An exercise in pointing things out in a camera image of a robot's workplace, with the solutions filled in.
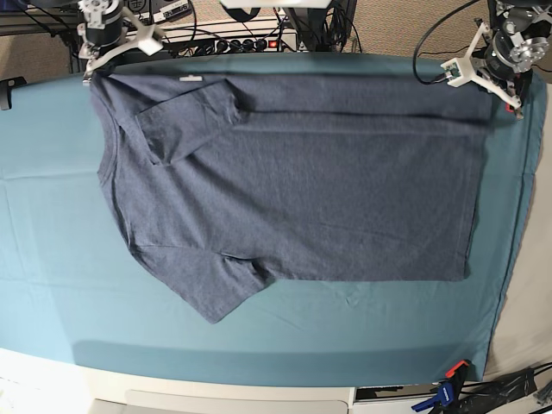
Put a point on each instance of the power strip with red switch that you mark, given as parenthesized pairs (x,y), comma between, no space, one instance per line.
(286,42)

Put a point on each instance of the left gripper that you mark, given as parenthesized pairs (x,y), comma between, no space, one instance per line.
(485,59)

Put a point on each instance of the black plastic bag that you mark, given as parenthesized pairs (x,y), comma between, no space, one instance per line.
(501,391)

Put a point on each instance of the orange black clamp top right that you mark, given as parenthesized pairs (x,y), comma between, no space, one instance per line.
(519,87)

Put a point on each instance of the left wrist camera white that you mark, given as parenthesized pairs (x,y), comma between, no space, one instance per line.
(458,71)

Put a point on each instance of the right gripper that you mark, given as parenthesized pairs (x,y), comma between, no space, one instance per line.
(106,33)

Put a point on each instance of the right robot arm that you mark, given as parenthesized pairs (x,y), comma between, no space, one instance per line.
(100,4)

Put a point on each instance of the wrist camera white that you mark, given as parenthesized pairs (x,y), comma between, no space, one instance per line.
(458,71)
(149,39)

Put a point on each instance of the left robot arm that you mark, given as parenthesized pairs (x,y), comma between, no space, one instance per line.
(505,48)

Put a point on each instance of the blue-grey heathered T-shirt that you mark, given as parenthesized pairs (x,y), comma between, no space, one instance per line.
(220,186)

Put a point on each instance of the aluminium frame rail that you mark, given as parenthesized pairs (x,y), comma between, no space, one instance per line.
(34,21)

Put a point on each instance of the blue orange clamp bottom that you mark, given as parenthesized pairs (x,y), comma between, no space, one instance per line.
(448,391)

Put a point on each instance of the teal table cloth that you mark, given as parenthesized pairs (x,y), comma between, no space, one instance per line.
(71,291)

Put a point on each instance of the black clamp left edge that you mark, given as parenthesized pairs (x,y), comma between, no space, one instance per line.
(6,87)

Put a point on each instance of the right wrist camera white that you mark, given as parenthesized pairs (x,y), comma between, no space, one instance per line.
(149,39)

